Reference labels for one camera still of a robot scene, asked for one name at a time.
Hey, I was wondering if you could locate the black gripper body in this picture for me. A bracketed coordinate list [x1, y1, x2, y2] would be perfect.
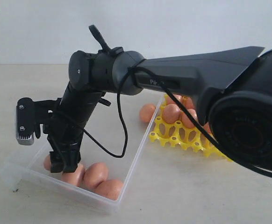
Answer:
[43, 112, 85, 159]

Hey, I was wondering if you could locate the brown egg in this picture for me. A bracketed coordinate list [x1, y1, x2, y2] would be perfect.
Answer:
[162, 104, 180, 124]
[83, 162, 108, 190]
[181, 109, 197, 128]
[61, 164, 86, 187]
[165, 94, 195, 110]
[94, 179, 123, 201]
[203, 122, 212, 133]
[139, 104, 156, 123]
[43, 155, 51, 171]

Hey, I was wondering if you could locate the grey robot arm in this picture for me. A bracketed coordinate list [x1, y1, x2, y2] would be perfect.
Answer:
[44, 46, 272, 178]

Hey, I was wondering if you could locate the clear plastic container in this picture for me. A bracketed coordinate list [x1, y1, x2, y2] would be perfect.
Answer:
[0, 91, 164, 214]

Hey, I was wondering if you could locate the yellow plastic egg tray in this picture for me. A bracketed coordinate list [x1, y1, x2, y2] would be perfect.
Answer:
[148, 94, 231, 161]

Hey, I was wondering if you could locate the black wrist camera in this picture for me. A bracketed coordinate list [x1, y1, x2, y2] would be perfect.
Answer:
[15, 97, 61, 146]

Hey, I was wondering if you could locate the black cable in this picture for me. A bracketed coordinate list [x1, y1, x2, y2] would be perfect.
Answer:
[47, 24, 272, 180]

